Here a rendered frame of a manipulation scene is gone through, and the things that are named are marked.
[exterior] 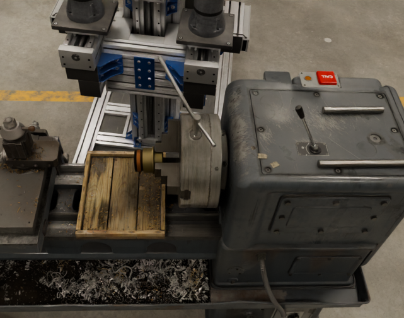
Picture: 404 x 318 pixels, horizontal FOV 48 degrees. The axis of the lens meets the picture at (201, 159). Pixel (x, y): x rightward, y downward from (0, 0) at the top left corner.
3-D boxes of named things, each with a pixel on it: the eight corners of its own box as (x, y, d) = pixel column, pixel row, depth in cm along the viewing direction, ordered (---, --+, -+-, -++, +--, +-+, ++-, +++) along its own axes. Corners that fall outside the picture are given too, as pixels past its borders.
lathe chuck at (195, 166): (201, 146, 176) (208, 93, 149) (203, 223, 159) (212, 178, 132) (178, 146, 175) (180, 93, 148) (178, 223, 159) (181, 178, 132)
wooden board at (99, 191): (166, 158, 181) (166, 151, 178) (164, 239, 159) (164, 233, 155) (88, 156, 178) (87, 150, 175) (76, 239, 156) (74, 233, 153)
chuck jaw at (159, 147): (188, 149, 155) (189, 114, 152) (189, 153, 150) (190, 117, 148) (155, 149, 154) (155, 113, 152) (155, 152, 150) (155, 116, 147)
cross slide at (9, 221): (55, 135, 176) (53, 128, 172) (34, 235, 150) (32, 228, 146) (11, 135, 175) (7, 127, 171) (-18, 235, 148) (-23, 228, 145)
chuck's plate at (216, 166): (210, 146, 176) (219, 94, 149) (213, 223, 160) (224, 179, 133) (201, 146, 176) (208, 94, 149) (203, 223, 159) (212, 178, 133)
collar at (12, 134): (27, 122, 154) (25, 116, 151) (23, 141, 149) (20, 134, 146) (3, 122, 153) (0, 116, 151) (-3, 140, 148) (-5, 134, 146)
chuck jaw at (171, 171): (189, 161, 150) (190, 188, 141) (188, 172, 153) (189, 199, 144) (155, 161, 149) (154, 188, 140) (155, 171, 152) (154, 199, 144)
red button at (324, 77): (331, 75, 160) (333, 70, 159) (335, 87, 157) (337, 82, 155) (315, 74, 160) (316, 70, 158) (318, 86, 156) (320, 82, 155)
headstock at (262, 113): (356, 146, 192) (393, 75, 162) (389, 249, 163) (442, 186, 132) (215, 144, 187) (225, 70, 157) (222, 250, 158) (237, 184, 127)
